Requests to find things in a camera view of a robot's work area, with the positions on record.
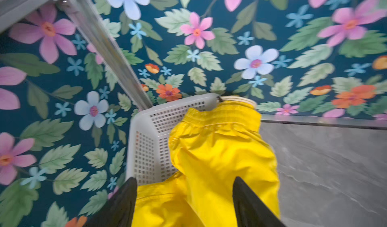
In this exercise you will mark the aluminium frame post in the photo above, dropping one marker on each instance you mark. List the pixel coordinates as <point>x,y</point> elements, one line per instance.
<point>90,24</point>

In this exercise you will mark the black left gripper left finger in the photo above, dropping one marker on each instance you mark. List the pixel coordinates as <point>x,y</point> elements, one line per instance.
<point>120,208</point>

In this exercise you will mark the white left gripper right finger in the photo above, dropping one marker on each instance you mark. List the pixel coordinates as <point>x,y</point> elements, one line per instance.
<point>249,209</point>

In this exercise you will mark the yellow shorts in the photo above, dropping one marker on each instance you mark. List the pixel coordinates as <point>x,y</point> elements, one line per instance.
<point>178,203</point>

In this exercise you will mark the white plastic laundry basket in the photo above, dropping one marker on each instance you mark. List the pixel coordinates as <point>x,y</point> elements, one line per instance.
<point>151,139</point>

